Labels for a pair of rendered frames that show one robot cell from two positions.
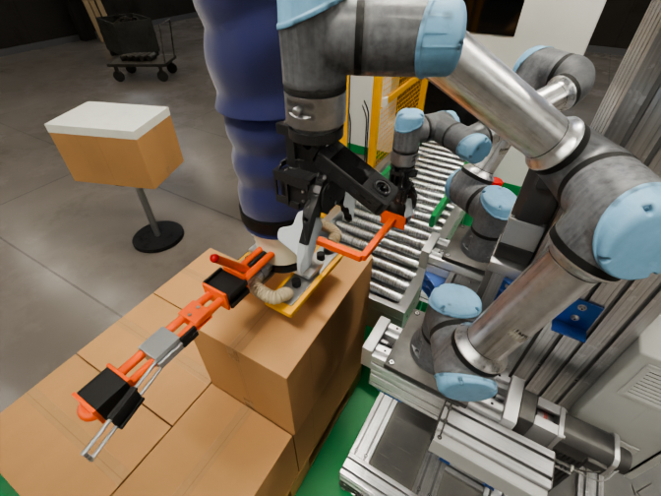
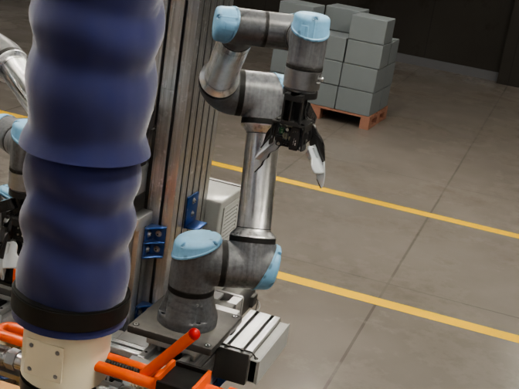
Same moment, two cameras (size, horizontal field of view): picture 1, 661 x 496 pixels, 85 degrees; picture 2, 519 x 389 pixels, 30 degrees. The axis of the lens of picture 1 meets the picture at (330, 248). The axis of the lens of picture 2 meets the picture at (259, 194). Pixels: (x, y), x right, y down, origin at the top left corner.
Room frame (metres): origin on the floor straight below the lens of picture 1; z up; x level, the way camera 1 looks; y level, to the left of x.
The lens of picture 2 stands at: (0.98, 1.88, 2.11)
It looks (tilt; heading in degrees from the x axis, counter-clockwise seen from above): 18 degrees down; 255
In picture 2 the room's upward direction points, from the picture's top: 9 degrees clockwise
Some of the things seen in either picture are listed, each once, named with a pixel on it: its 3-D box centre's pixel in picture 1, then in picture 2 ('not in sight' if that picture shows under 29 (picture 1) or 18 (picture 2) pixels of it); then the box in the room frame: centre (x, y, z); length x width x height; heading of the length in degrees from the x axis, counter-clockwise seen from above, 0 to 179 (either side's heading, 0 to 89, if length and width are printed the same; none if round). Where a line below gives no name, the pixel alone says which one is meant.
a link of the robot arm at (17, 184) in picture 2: (404, 156); (26, 180); (0.97, -0.22, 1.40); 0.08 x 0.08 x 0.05
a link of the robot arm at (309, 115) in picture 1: (314, 108); (303, 79); (0.44, 0.02, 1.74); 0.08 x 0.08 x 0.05
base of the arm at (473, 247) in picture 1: (485, 237); not in sight; (0.98, -0.55, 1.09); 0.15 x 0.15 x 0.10
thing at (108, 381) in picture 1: (105, 392); not in sight; (0.36, 0.47, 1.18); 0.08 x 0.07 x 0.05; 148
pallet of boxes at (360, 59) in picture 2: not in sight; (334, 61); (-1.95, -7.27, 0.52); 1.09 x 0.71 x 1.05; 147
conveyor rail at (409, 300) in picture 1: (463, 203); not in sight; (2.06, -0.92, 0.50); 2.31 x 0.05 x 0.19; 149
